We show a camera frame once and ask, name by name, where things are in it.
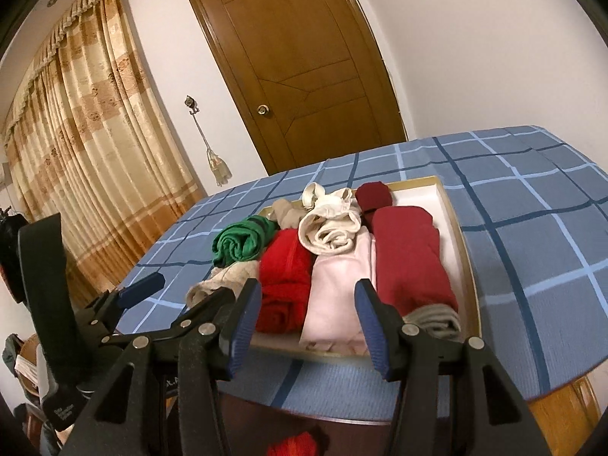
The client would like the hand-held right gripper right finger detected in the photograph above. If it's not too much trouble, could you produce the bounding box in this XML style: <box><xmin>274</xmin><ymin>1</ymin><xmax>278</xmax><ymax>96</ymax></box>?
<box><xmin>354</xmin><ymin>279</ymin><xmax>552</xmax><ymax>456</ymax></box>

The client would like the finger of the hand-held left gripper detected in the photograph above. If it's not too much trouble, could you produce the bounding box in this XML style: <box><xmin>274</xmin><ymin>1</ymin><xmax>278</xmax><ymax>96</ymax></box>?
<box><xmin>100</xmin><ymin>292</ymin><xmax>238</xmax><ymax>350</ymax></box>
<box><xmin>88</xmin><ymin>273</ymin><xmax>166</xmax><ymax>324</ymax></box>

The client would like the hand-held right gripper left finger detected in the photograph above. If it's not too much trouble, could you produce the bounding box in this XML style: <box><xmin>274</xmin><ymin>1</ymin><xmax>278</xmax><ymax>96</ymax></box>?
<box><xmin>59</xmin><ymin>278</ymin><xmax>263</xmax><ymax>456</ymax></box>

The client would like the pale pink underwear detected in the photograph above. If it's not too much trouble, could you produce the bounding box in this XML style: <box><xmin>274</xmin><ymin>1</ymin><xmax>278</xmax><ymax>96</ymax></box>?
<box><xmin>299</xmin><ymin>233</ymin><xmax>378</xmax><ymax>356</ymax></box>

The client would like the cream knit underwear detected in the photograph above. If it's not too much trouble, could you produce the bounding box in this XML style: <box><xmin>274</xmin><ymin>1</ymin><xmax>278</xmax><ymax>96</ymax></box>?
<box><xmin>185</xmin><ymin>263</ymin><xmax>261</xmax><ymax>309</ymax></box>

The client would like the bright red underwear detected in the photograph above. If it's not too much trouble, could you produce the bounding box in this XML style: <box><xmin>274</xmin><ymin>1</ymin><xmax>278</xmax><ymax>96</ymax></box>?
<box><xmin>255</xmin><ymin>229</ymin><xmax>318</xmax><ymax>334</ymax></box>

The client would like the maroon underwear grey waistband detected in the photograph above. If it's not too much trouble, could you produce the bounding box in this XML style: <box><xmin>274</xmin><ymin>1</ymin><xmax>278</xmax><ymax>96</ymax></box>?
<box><xmin>368</xmin><ymin>206</ymin><xmax>461</xmax><ymax>340</ymax></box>

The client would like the green underwear black band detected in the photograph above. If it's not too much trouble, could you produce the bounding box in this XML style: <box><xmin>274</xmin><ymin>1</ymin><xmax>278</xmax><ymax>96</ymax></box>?
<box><xmin>211</xmin><ymin>215</ymin><xmax>280</xmax><ymax>268</ymax></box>

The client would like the white underwear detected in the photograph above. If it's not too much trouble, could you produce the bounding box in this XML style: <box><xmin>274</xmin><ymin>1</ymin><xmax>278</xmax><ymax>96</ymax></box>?
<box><xmin>298</xmin><ymin>183</ymin><xmax>366</xmax><ymax>256</ymax></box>

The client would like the dark maroon underwear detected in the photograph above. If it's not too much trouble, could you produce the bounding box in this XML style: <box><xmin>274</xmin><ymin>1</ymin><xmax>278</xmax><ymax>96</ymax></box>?
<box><xmin>355</xmin><ymin>182</ymin><xmax>394</xmax><ymax>214</ymax></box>

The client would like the cream shallow tray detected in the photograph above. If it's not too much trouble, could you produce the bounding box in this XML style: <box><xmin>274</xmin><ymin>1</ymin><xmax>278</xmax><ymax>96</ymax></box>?
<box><xmin>249</xmin><ymin>176</ymin><xmax>481</xmax><ymax>357</ymax></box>

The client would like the red lace underwear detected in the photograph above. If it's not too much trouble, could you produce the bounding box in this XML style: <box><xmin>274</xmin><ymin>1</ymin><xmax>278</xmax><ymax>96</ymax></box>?
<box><xmin>266</xmin><ymin>430</ymin><xmax>328</xmax><ymax>456</ymax></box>

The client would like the black object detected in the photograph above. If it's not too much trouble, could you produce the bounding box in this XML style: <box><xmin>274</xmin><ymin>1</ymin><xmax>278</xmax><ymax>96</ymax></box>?
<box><xmin>0</xmin><ymin>209</ymin><xmax>30</xmax><ymax>305</ymax></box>

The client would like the dark wooden dresser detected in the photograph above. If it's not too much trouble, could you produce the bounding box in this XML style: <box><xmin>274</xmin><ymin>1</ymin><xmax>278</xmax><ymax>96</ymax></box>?
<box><xmin>209</xmin><ymin>375</ymin><xmax>599</xmax><ymax>456</ymax></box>

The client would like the clear curtain tassel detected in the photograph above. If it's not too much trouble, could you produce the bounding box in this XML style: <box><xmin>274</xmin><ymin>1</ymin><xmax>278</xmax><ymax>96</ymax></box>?
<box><xmin>190</xmin><ymin>111</ymin><xmax>233</xmax><ymax>188</ymax></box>

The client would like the beige patterned curtain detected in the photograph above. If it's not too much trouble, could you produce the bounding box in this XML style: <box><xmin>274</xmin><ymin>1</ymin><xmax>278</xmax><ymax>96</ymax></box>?
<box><xmin>0</xmin><ymin>0</ymin><xmax>207</xmax><ymax>305</ymax></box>

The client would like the blue plaid cloth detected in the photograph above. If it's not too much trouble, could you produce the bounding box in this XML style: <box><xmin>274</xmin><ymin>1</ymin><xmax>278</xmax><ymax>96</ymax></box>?
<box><xmin>114</xmin><ymin>126</ymin><xmax>608</xmax><ymax>402</ymax></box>

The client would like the brown wooden door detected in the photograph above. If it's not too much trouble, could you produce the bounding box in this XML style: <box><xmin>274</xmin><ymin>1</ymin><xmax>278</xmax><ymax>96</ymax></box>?
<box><xmin>173</xmin><ymin>0</ymin><xmax>409</xmax><ymax>175</ymax></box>

